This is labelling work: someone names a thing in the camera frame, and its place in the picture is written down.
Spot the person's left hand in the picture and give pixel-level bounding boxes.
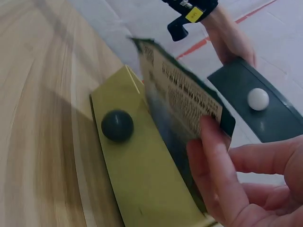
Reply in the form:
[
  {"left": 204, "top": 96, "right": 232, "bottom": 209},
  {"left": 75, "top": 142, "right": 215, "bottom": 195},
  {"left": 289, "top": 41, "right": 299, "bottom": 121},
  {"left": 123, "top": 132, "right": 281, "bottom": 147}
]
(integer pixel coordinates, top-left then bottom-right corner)
[{"left": 202, "top": 4, "right": 258, "bottom": 68}]

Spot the person's right hand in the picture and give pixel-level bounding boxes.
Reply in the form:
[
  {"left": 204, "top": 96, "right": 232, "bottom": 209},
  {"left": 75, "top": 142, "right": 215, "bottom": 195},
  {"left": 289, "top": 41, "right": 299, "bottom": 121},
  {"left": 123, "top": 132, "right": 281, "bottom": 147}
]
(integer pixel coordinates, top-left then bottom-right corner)
[{"left": 186, "top": 115, "right": 303, "bottom": 227}]

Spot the dark green printed card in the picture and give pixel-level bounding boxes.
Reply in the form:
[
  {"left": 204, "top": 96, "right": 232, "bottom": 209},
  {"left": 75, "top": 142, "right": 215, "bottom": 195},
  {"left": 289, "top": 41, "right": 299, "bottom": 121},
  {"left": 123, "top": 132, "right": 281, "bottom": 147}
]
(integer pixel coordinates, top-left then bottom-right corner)
[{"left": 127, "top": 36, "right": 237, "bottom": 216}]

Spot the dark green lid white knob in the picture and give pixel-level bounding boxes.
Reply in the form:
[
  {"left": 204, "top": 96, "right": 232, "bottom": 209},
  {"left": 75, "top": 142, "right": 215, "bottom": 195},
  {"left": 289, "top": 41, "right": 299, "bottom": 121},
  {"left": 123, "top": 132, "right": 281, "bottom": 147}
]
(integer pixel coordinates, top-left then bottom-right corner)
[{"left": 207, "top": 57, "right": 300, "bottom": 144}]

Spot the black wrist band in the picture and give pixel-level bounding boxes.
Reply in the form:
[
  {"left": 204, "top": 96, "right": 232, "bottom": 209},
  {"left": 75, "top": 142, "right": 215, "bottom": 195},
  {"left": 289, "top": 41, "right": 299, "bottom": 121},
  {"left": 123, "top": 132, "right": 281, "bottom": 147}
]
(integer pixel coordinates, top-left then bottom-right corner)
[{"left": 162, "top": 0, "right": 218, "bottom": 43}]

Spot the yellow box dark knob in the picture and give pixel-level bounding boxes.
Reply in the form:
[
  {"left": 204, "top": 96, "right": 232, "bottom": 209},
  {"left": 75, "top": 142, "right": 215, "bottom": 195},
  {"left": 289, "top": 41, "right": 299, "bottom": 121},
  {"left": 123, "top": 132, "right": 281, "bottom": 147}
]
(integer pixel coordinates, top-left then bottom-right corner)
[{"left": 89, "top": 65, "right": 221, "bottom": 227}]

